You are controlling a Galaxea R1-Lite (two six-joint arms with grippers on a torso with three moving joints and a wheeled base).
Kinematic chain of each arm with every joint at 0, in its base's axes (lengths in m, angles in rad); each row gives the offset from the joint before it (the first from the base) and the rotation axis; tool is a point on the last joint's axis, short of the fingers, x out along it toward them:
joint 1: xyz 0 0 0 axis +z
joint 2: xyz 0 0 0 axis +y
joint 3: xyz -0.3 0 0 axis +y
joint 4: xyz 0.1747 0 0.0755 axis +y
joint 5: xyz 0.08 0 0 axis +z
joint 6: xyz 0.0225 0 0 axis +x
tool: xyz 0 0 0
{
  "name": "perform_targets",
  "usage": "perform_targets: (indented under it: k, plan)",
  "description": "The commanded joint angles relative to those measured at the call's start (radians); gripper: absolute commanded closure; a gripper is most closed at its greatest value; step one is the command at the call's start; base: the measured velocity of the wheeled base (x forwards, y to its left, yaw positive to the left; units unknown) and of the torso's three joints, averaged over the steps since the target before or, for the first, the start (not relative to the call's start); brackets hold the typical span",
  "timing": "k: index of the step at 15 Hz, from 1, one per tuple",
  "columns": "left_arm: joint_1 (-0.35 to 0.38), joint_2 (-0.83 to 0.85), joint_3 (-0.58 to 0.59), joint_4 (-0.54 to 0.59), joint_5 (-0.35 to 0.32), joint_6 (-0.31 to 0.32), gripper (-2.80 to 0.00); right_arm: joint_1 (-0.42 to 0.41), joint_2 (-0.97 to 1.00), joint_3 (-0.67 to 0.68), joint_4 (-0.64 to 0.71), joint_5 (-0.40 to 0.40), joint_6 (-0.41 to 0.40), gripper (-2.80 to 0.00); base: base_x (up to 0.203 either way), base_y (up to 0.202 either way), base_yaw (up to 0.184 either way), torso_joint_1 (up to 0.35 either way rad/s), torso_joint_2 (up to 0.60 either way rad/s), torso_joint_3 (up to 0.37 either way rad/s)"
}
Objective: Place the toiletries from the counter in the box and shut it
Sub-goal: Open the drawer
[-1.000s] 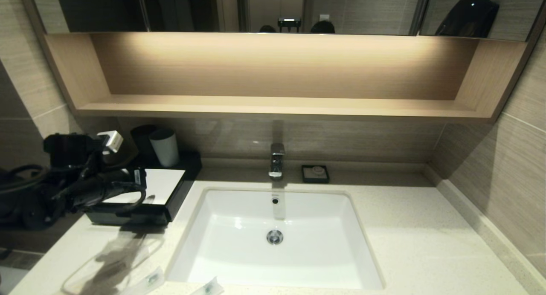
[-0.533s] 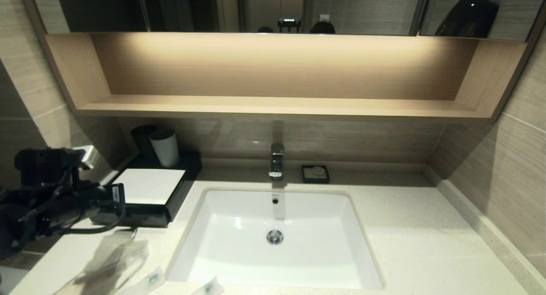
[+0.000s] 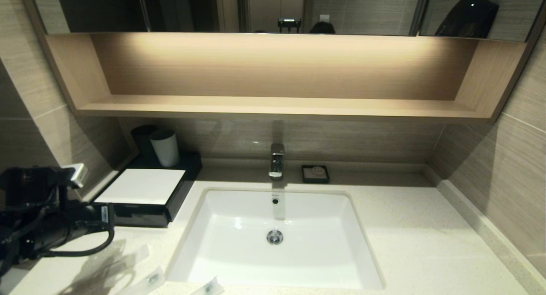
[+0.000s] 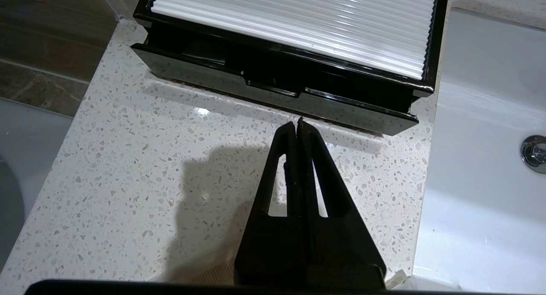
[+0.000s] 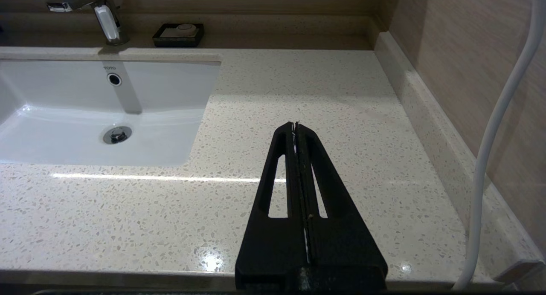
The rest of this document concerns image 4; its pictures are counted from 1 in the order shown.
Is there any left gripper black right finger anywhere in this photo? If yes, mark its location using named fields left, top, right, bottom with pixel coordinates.
left=296, top=117, right=387, bottom=289

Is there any black amenity box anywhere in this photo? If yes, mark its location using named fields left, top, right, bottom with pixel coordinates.
left=133, top=0, right=451, bottom=98

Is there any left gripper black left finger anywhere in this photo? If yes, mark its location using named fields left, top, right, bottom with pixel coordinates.
left=234, top=121, right=304, bottom=287

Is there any chrome sink drain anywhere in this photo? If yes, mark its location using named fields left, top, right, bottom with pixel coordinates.
left=520, top=135, right=546, bottom=174

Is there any white sink basin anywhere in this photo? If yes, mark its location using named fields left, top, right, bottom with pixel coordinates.
left=412, top=7, right=546, bottom=294

